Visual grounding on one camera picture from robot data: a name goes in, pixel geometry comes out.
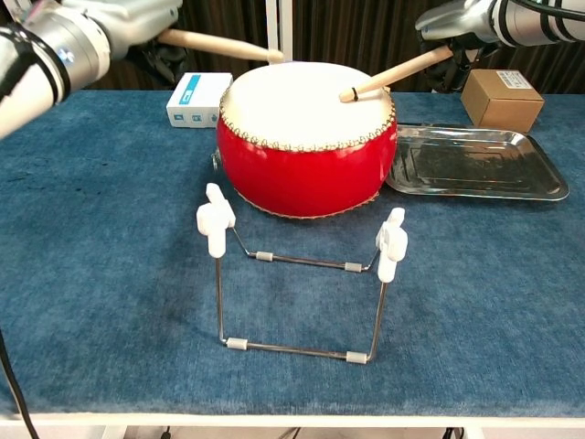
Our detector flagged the wire stand white clips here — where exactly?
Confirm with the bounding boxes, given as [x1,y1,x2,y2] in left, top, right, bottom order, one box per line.
[196,182,410,366]

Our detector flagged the blue table cloth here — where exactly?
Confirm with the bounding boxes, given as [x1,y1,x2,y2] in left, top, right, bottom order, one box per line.
[0,89,585,418]

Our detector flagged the white frame post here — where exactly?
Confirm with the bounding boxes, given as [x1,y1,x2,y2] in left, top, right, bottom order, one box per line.
[266,0,293,65]

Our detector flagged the hanging black cable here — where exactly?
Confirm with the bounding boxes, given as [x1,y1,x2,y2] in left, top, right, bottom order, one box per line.
[0,327,42,439]

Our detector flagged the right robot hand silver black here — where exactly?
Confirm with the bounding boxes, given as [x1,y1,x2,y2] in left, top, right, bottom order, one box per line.
[414,0,500,95]

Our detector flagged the wooden drumstick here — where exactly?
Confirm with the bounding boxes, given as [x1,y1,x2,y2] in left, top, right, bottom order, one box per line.
[157,27,286,63]
[338,47,454,104]

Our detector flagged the white box blue stripe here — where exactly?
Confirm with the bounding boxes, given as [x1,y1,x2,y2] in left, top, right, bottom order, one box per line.
[165,71,234,130]

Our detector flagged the closed brown cardboard box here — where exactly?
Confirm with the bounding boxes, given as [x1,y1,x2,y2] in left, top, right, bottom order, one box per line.
[460,68,546,134]

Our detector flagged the dark curtain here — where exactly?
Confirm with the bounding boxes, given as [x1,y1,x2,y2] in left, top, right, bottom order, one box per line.
[0,0,585,95]

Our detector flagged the steel rectangular tray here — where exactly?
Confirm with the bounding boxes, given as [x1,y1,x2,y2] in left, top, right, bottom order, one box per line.
[384,123,571,202]

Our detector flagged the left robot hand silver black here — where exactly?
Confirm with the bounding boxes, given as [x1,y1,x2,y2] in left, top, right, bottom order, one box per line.
[61,0,189,88]

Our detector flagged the red drum white skin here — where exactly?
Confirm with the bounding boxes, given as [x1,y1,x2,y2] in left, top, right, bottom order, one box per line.
[214,61,399,220]

